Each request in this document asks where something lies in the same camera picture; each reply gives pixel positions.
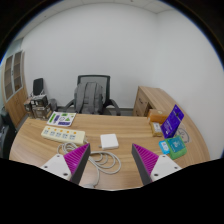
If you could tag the small yellow box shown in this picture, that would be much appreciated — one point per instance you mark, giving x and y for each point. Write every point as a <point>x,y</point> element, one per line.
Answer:
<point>156,129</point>

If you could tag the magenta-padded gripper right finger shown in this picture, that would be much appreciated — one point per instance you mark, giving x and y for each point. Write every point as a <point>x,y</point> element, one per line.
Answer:
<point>150,161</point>

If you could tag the grey backpack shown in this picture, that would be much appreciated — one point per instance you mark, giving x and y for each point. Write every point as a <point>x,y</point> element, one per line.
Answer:
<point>88,98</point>

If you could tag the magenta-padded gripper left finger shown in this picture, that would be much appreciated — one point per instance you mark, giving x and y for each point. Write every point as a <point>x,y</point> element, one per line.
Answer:
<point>75,160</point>

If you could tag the printed sticker sheet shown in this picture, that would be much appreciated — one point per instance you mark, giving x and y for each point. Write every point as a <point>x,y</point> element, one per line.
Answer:
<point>61,119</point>

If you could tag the cream power strip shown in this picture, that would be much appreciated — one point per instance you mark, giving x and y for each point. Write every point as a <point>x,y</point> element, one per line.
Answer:
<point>62,134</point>

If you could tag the green box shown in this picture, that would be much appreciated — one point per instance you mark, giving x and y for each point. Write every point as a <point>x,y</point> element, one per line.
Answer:
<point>176,147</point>

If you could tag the small black chair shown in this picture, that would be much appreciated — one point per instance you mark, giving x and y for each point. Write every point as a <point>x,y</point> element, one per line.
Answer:
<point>38,86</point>

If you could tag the black mesh office chair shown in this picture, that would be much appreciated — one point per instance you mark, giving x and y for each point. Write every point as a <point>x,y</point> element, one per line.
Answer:
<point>107,83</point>

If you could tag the large black cardboard box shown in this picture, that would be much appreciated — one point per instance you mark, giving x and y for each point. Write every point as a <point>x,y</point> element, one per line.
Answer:
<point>42,112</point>

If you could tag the wooden shelf unit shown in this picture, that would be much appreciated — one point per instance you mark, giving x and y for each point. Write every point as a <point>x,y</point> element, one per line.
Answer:
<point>15,96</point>

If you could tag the white charger block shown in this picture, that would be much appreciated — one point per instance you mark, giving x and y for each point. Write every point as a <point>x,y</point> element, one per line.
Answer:
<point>109,141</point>

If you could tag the wooden drawer cabinet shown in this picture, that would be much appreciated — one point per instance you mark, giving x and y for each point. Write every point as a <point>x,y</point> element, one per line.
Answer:
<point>150,98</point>

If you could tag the blue packet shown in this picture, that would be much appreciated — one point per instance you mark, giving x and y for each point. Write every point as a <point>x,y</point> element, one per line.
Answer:
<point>163,147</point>

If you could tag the grey waste bin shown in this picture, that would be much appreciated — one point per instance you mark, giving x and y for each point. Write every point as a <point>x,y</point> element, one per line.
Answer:
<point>53,104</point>

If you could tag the purple card package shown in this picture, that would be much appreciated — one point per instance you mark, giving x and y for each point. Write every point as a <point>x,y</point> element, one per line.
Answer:
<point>171,122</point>

